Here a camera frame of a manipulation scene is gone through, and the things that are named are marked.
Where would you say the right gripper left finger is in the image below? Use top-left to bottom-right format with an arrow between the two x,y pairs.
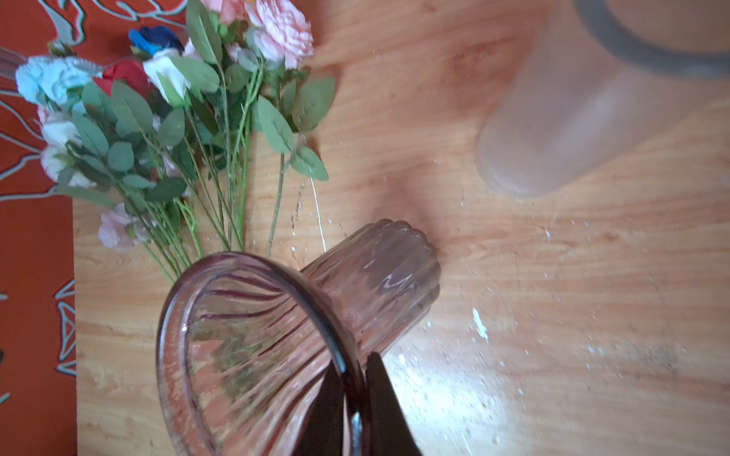
293,363 -> 345,456

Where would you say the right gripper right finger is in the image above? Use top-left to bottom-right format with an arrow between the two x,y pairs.
366,353 -> 422,456

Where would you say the brown ribbed glass vase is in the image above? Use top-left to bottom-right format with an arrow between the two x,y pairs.
156,220 -> 441,455

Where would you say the blue rose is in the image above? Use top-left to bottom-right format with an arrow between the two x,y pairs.
127,26 -> 184,55

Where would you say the clear frosted glass vase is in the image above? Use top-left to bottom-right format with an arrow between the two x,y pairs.
475,1 -> 729,198

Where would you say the pink flower bunch right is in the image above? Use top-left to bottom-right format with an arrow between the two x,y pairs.
132,1 -> 336,250

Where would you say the pink white flower bunch left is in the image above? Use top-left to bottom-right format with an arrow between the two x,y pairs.
14,55 -> 196,279

